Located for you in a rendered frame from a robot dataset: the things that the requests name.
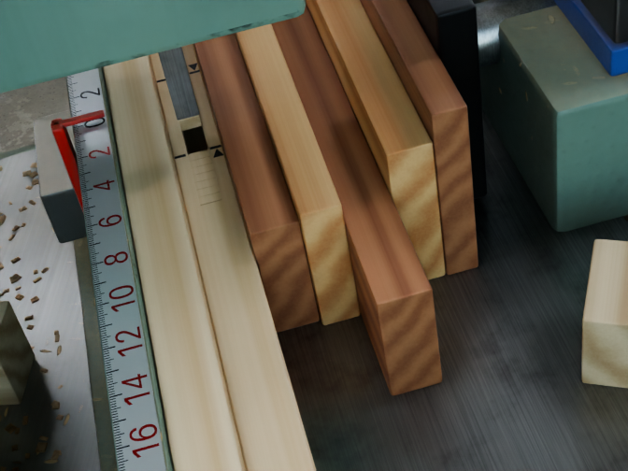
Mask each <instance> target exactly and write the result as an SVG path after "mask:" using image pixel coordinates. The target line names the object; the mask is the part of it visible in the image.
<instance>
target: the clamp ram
mask: <svg viewBox="0 0 628 471"><path fill-rule="evenodd" d="M407 1H408V3H409V5H410V7H411V8H412V10H413V12H414V14H415V15H416V17H417V19H418V21H419V23H420V24H421V27H422V29H423V30H424V32H425V34H426V35H427V36H428V38H429V40H430V42H431V43H432V45H433V47H434V49H435V51H436V53H437V55H438V56H439V58H440V60H441V62H442V63H443V65H444V66H445V68H446V69H447V71H448V73H449V75H450V77H451V79H452V81H453V83H454V84H455V86H456V88H457V90H458V91H459V93H460V95H461V97H462V98H463V100H464V102H465V103H466V105H467V113H468V126H469V139H470V152H471V165H472V179H473V192H474V199H477V198H480V197H483V196H485V195H486V194H487V177H486V162H485V146H484V131H483V115H482V100H481V84H480V68H481V67H483V66H487V65H491V64H497V63H498V62H499V60H500V42H499V36H498V32H499V24H500V23H501V22H502V21H503V20H504V19H507V18H511V17H514V16H518V15H521V14H525V13H529V12H533V11H536V10H539V9H543V8H547V7H554V6H557V5H556V3H555V2H554V0H489V1H485V2H481V3H477V4H474V2H473V1H472V0H407Z"/></svg>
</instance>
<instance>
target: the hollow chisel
mask: <svg viewBox="0 0 628 471"><path fill-rule="evenodd" d="M158 54H159V57H160V61H161V64H162V68H163V71H164V76H165V80H166V83H167V87H168V90H169V93H170V96H171V100H172V103H173V107H174V110H175V113H176V116H177V120H182V119H186V118H190V117H193V116H197V115H199V110H198V106H197V104H196V100H195V96H194V93H193V86H192V83H191V80H190V76H189V72H188V69H187V65H186V62H185V58H184V55H183V51H182V47H179V48H175V49H172V50H166V51H162V52H158Z"/></svg>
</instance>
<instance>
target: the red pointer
mask: <svg viewBox="0 0 628 471"><path fill-rule="evenodd" d="M103 117H105V112H104V110H98V111H95V112H91V113H88V114H84V115H80V116H77V117H73V118H69V119H65V120H62V119H61V118H59V119H55V120H53V121H51V124H50V127H51V131H52V133H53V136H54V139H55V141H56V144H57V146H58V149H59V152H60V153H61V156H62V158H63V161H64V165H65V168H66V171H67V173H68V176H69V177H70V180H71V183H72V185H73V188H74V190H75V193H76V196H77V198H78V201H79V204H80V207H81V209H82V212H83V205H82V199H81V191H80V184H79V171H78V164H77V156H76V153H75V150H74V147H73V145H72V142H71V139H70V136H69V134H68V132H67V129H66V127H67V126H70V125H74V124H78V123H82V122H86V121H92V120H95V119H99V118H103Z"/></svg>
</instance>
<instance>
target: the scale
mask: <svg viewBox="0 0 628 471"><path fill-rule="evenodd" d="M67 84H68V91H69V98H70V106H71V112H72V118H73V117H77V116H80V115H84V114H88V113H91V112H95V111H98V110H104V112H105V117H103V118H99V119H95V120H92V121H86V122H82V123H78V124H74V125H73V126H74V134H75V140H76V148H77V155H78V168H79V175H80V182H81V189H82V196H83V204H84V210H85V218H86V224H87V232H88V238H89V246H90V253H91V260H92V267H93V280H94V288H95V294H96V302H97V308H98V316H99V323H100V330H101V337H102V344H103V352H104V358H105V366H106V372H107V386H108V393H109V400H110V407H111V414H112V421H113V428H114V436H115V442H116V450H117V456H118V464H119V470H120V471H166V467H165V461H164V452H163V446H162V440H161V435H160V429H159V423H158V418H157V413H156V407H155V402H154V396H153V390H152V385H151V379H150V370H149V364H148V358H147V353H146V347H145V341H144V336H143V330H142V324H141V319H140V314H139V308H138V302H137V297H136V286H135V281H134V276H133V270H132V265H131V259H130V253H129V248H128V242H127V236H126V232H125V226H124V220H123V215H122V209H121V199H120V193H119V188H118V182H117V177H116V171H115V165H114V160H113V154H112V148H111V144H110V138H109V132H108V127H107V116H106V111H105V105H104V100H103V95H102V89H101V83H100V78H99V72H98V68H96V69H93V70H89V71H85V72H81V73H77V74H74V75H71V76H67Z"/></svg>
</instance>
